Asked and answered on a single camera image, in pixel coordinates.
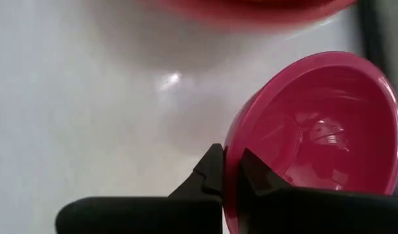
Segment magenta plastic bowl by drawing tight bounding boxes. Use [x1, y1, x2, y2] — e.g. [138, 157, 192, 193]
[222, 51, 398, 234]

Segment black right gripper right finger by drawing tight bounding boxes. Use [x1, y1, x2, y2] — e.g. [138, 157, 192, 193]
[237, 148, 398, 234]

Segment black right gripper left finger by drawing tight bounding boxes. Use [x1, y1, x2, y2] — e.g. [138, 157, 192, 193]
[55, 143, 224, 234]

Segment large red plastic bowl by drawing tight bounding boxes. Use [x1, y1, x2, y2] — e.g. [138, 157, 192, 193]
[143, 0, 359, 32]

